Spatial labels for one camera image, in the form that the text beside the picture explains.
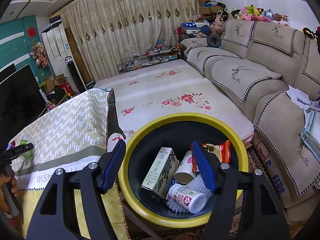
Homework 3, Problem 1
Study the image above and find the white foam fruit net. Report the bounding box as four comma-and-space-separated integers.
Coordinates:
167, 174, 213, 214

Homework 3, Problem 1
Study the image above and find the red snack wrapper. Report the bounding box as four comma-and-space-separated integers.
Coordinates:
191, 140, 231, 172

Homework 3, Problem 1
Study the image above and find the small white yogurt bottle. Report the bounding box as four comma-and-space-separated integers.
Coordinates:
168, 184, 207, 214

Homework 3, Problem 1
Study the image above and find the large cream paper cup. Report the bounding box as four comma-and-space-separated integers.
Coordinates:
174, 151, 199, 185

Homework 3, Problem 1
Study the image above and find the white tea drink carton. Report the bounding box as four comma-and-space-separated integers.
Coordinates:
142, 147, 180, 199

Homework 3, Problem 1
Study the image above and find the yellow rimmed black trash bin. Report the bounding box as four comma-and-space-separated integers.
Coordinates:
118, 113, 248, 228

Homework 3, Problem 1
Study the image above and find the person left hand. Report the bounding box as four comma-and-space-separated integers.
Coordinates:
1, 166, 21, 217

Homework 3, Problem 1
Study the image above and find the patterned yellow grey tablecloth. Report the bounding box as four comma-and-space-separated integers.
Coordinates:
12, 88, 124, 237

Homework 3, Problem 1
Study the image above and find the floral floor mat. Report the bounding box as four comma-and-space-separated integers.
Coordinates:
95, 60, 254, 145

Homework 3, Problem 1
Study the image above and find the stack of plastic folders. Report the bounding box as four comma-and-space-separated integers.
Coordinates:
301, 109, 320, 161

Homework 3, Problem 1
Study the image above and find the black flat screen television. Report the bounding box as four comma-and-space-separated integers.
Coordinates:
0, 65, 46, 152

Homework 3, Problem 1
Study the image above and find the beige sectional sofa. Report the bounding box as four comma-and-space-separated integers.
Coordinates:
181, 20, 319, 223

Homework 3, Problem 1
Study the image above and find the black tower fan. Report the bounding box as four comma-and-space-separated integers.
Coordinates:
65, 56, 86, 93

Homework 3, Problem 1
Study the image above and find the low shelf of toys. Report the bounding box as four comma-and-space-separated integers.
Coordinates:
117, 47, 180, 74

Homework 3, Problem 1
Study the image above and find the white floor air conditioner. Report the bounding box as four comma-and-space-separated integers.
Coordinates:
41, 20, 72, 79

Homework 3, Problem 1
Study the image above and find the cream patterned curtain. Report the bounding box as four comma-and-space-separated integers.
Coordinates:
60, 0, 198, 81

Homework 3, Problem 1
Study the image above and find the pile of plush toys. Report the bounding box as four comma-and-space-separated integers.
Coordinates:
179, 3, 291, 41

